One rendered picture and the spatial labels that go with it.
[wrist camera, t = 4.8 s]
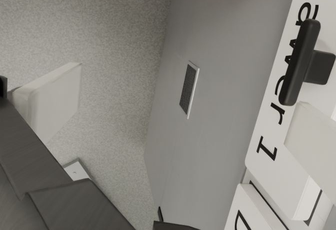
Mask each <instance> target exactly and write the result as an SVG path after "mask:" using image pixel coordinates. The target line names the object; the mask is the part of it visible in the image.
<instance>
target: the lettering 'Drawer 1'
mask: <svg viewBox="0 0 336 230"><path fill-rule="evenodd" d="M305 7H307V15H306V18H305V19H307V18H309V15H310V11H311V4H310V3H309V2H305V3H304V4H303V5H302V6H301V7H300V9H299V12H298V20H299V21H296V25H299V26H300V25H301V23H302V22H303V21H302V20H301V12H302V10H303V8H305ZM318 8H319V5H315V11H314V15H313V17H312V19H315V18H316V16H317V12H318ZM295 42H296V39H292V40H290V43H289V45H290V46H291V47H292V48H294V43H295ZM290 58H291V55H287V56H285V59H284V60H285V62H286V63H287V64H289V61H290V60H289V59H290ZM284 77H285V75H284V76H282V77H281V78H280V79H279V80H278V82H277V84H276V88H275V95H277V93H278V87H279V84H280V82H281V81H282V80H284ZM270 106H271V107H272V108H274V109H275V110H277V111H278V112H279V114H280V120H279V122H278V123H279V124H280V125H281V123H282V120H283V116H282V114H283V115H284V113H285V111H284V110H283V109H281V108H280V107H278V106H277V105H275V104H274V103H271V105H270ZM262 140H263V136H261V138H260V141H259V144H258V147H257V151H256V152H257V153H259V150H260V148H261V149H262V150H263V151H264V152H265V153H266V154H267V155H268V156H269V157H270V158H271V159H272V160H273V161H275V158H276V154H277V148H276V147H275V148H274V152H273V154H272V153H271V152H270V151H269V150H268V149H267V148H266V147H265V146H264V145H263V144H262Z"/></svg>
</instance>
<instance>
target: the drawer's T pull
mask: <svg viewBox="0 0 336 230"><path fill-rule="evenodd" d="M320 29H321V23H320V22H319V21H318V20H315V19H310V18H307V19H305V20H304V21H303V22H302V23H301V25H300V28H299V32H298V35H297V38H296V41H295V45H294V48H293V51H292V54H291V57H290V61H289V64H288V67H287V70H286V73H285V77H284V80H283V83H282V86H281V89H280V93H279V96H278V101H279V103H280V104H281V105H283V106H293V105H295V103H296V101H297V99H298V96H299V93H300V90H301V87H302V83H303V82H306V83H312V84H318V85H326V84H327V82H328V79H329V76H330V73H331V70H332V68H333V65H334V62H335V59H336V55H334V54H333V53H329V52H324V51H319V50H314V47H315V44H316V41H317V38H318V35H319V32H320Z"/></svg>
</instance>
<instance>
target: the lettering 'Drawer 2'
mask: <svg viewBox="0 0 336 230"><path fill-rule="evenodd" d="M239 216H240V218H241V220H242V221H243V223H244V225H245V226H246V228H247V230H251V229H250V227H249V225H248V224H247V222H246V220H245V219H244V217H243V216H242V214H241V212H240V211H239V210H238V213H237V216H236V219H235V225H234V229H235V230H237V221H238V218H239Z"/></svg>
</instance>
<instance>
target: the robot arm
mask: <svg viewBox="0 0 336 230"><path fill-rule="evenodd" d="M82 76H83V64H82V63H81V62H77V61H71V62H69V63H67V64H65V65H63V66H61V67H59V68H57V69H55V70H54V71H52V72H50V73H48V74H46V75H44V76H42V77H40V78H38V79H36V80H34V81H32V82H30V83H28V84H26V85H24V86H20V87H16V88H14V89H12V90H10V91H8V92H7V89H8V78H6V77H5V76H1V75H0V230H136V229H135V228H134V227H133V226H132V225H131V224H130V223H129V222H128V220H127V219H126V218H125V217H124V216H123V215H122V214H121V212H120V211H119V210H118V209H117V208H116V207H115V206H114V205H113V203H112V202H111V201H110V200H109V199H108V198H107V197H106V196H105V194H104V193H103V192H102V191H101V190H100V189H99V188H98V186H97V185H96V184H95V183H94V182H93V181H92V180H91V179H89V178H85V179H80V180H76V181H73V180H72V178H71V177H70V176H69V175H68V173H67V172H66V171H65V170H64V168H63V167H62V166H61V165H60V163H59V162H58V161H57V160H56V158H55V157H54V156H53V155H52V153H51V152H50V151H49V150H48V148H47V147H46V146H45V145H46V144H47V143H48V142H49V141H50V140H51V138H52V137H53V136H54V135H55V134H56V133H57V132H58V131H59V130H60V129H61V128H62V127H63V126H64V125H65V123H66V122H67V121H68V120H69V119H70V118H71V117H72V116H73V115H74V114H75V113H76V112H77V111H78V110H79V107H80V96H81V86H82ZM284 145H285V147H286V148H287V149H288V150H289V151H290V153H291V154H292V155H293V156H294V157H295V159H296V160H297V161H298V162H299V163H300V165H301V166H302V167H303V168H304V169H305V170H306V172H307V173H308V174H309V175H310V176H311V178H312V179H313V180H314V181H315V182H316V184H317V185H318V186H319V187H320V188H321V190H322V191H323V192H324V193H325V194H326V195H327V197H328V198H329V199H330V200H331V201H332V203H333V204H334V205H335V206H336V121H335V120H333V119H332V118H330V117H329V116H327V115H325V114H324V113H322V112H321V111H319V110H318V109H316V108H315V107H313V106H312V105H311V104H309V103H308V102H302V101H299V102H298V103H296V106H295V110H294V113H293V116H292V119H291V122H290V125H289V128H288V131H287V135H286V138H285V141H284ZM152 230H199V229H196V228H193V227H190V226H185V225H179V224H172V223H166V222H160V221H154V222H153V227H152Z"/></svg>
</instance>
